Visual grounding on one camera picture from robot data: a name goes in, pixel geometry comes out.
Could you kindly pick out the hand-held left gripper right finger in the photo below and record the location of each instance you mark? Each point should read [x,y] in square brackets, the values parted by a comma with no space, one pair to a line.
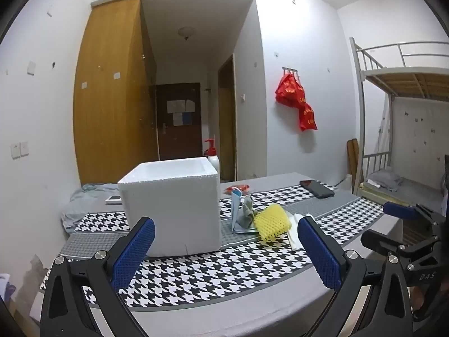
[319,256]

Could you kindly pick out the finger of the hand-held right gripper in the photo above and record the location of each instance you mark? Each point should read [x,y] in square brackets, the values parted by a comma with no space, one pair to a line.
[382,242]
[400,210]

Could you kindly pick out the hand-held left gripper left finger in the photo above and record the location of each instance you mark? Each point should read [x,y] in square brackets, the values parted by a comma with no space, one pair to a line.
[135,252]

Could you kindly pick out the yellow foam net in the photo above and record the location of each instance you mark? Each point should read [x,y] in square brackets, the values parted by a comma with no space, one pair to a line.
[272,223]

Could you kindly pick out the white foam box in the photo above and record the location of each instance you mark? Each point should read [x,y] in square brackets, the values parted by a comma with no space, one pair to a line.
[175,210]

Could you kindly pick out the grey cloth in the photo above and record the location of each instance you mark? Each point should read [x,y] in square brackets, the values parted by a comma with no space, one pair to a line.
[247,214]

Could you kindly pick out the grey clothing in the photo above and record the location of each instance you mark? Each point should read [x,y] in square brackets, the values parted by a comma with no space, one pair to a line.
[386,179]

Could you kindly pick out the white remote control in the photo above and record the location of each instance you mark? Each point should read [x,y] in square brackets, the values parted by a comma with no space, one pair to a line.
[115,200]

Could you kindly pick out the wooden planks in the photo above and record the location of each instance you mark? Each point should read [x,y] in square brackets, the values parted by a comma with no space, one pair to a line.
[352,165]

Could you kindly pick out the black smartphone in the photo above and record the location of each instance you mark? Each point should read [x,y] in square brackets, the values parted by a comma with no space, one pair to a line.
[317,189]

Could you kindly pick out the grey-blue bedsheet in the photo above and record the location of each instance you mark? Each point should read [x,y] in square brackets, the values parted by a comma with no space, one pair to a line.
[84,203]

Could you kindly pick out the houndstooth tablecloth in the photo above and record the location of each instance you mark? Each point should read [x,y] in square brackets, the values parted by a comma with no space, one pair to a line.
[210,270]

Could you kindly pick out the red snack packet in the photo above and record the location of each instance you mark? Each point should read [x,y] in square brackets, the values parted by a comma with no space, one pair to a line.
[238,187]

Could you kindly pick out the white pump bottle red cap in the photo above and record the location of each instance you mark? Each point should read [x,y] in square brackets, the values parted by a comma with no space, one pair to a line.
[214,163]

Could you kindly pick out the dark brown door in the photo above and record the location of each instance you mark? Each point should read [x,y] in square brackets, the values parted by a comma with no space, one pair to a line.
[179,137]

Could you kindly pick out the metal bunk bed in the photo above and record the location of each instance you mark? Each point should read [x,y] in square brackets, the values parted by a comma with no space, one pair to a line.
[414,84]

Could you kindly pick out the red plastic bag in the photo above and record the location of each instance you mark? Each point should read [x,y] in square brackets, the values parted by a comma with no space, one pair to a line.
[289,89]
[308,117]

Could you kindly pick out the blue paper notice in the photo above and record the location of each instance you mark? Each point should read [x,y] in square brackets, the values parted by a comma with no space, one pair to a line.
[182,118]

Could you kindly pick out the white paper notice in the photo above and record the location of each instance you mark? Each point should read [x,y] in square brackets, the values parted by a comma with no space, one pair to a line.
[189,105]
[175,106]

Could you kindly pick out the wooden wardrobe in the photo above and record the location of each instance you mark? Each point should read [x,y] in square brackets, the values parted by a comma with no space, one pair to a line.
[105,94]

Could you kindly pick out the ceiling lamp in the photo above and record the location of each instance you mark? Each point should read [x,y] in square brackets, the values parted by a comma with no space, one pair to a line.
[186,32]

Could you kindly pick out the white wall switch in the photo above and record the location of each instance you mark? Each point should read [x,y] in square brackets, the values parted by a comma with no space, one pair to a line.
[24,149]

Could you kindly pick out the white wall socket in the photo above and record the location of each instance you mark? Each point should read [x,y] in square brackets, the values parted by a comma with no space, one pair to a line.
[15,151]

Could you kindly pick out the wooden door frame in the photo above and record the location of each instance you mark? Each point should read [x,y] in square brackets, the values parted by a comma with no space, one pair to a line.
[226,119]

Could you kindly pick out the metal wall hook rack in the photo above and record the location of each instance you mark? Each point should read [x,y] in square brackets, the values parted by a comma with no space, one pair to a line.
[290,70]

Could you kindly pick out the white wall box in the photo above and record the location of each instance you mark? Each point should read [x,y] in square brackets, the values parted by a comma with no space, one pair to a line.
[31,67]

